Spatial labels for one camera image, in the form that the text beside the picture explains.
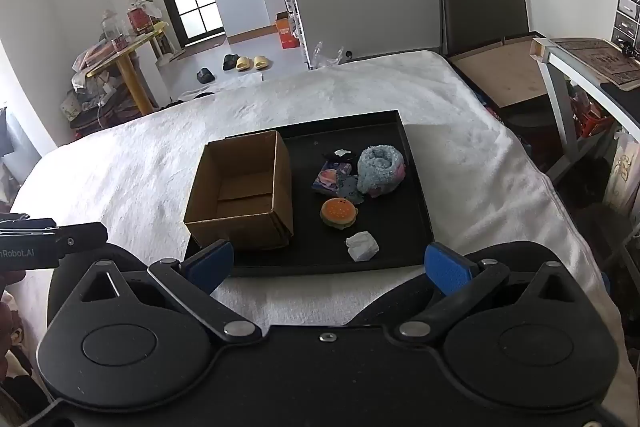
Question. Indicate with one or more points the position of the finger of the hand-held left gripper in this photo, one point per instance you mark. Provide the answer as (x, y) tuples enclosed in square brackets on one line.
[(82, 238)]

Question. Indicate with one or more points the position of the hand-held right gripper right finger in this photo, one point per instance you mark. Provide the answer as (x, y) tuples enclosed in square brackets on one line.
[(447, 269)]

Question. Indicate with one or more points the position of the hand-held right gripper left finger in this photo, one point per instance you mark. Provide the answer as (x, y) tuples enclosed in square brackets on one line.
[(210, 263)]

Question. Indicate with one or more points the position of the brown cardboard box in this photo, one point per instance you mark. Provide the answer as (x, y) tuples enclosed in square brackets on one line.
[(232, 232)]

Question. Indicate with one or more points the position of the black tray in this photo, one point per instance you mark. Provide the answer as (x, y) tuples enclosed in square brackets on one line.
[(390, 227)]

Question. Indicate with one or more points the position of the white tissue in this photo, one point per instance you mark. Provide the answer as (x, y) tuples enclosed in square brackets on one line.
[(361, 247)]

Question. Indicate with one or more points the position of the burger toy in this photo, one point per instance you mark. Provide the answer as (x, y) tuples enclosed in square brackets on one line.
[(339, 213)]

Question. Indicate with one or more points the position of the fluffy blue plush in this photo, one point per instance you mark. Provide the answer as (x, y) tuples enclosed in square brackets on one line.
[(380, 167)]

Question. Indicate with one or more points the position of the small grey-green cloth toy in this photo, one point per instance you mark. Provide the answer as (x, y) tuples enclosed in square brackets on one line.
[(351, 189)]

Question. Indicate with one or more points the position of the pink purple soft packet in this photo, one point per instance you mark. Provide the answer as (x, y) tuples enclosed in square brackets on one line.
[(326, 178)]

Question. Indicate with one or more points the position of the person's left hand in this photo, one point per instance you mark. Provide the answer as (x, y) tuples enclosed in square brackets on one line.
[(7, 322)]

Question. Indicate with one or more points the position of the pile of bags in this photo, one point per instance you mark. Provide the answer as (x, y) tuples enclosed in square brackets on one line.
[(90, 107)]

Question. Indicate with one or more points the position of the small black cloth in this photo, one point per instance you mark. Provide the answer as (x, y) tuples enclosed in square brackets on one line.
[(332, 155)]

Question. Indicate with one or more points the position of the round wooden side table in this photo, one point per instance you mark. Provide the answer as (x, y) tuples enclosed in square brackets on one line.
[(132, 77)]

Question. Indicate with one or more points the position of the white printed bag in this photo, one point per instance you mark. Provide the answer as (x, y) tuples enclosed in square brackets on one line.
[(622, 177)]

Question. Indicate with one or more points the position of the black slipper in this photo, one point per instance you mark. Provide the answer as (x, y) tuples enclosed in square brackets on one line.
[(230, 62)]

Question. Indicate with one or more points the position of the yellow slipper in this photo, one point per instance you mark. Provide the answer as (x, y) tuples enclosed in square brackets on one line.
[(243, 63), (261, 62)]

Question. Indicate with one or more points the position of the flat cardboard sheet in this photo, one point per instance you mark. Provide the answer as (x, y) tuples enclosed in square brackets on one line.
[(505, 74)]

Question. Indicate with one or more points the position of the red packages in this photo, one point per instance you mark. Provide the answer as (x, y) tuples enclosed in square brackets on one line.
[(592, 117)]

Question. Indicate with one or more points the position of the wrapped red gift basket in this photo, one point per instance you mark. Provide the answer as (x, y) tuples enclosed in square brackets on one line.
[(140, 14)]

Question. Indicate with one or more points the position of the clear plastic bag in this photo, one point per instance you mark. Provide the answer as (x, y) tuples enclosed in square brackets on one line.
[(325, 56)]

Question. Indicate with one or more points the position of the orange carton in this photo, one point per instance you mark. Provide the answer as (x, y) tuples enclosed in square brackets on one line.
[(286, 32)]

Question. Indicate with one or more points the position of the white open shelf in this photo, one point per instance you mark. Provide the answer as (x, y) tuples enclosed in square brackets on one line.
[(294, 22)]

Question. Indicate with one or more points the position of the printed wooden board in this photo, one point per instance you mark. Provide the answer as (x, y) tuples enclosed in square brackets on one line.
[(595, 59)]

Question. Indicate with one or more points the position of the white kitchen cabinet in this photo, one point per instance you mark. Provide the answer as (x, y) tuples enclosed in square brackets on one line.
[(240, 2)]

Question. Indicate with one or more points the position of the grey upright panel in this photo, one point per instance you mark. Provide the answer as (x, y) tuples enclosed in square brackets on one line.
[(480, 7)]

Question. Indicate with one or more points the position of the small dark drawer chest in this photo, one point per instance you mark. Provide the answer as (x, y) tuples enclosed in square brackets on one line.
[(627, 17)]

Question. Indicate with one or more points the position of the white frame desk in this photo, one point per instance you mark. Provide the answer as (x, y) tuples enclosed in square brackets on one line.
[(555, 92)]

